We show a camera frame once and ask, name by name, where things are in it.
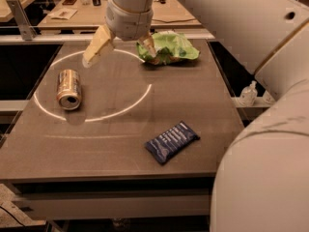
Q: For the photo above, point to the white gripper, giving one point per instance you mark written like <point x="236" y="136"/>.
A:
<point x="128" y="22"/>

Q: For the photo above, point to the orange soda can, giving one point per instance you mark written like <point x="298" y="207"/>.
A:
<point x="69" y="94"/>

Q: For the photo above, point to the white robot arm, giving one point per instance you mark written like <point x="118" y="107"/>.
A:
<point x="262" y="182"/>

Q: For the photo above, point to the green chip bag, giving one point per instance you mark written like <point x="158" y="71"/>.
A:
<point x="170" y="47"/>

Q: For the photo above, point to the white packet on desk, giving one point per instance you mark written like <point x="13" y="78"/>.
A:
<point x="63" y="13"/>

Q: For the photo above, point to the blue snack packet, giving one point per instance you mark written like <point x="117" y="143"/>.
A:
<point x="169" y="143"/>

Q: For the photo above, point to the clear sanitizer bottle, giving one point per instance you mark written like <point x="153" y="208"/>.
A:
<point x="249" y="94"/>
<point x="267" y="98"/>

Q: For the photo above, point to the white drawer front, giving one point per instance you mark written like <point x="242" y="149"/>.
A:
<point x="59" y="206"/>

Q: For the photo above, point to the left metal bracket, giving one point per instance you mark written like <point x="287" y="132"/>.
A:
<point x="26" y="30"/>

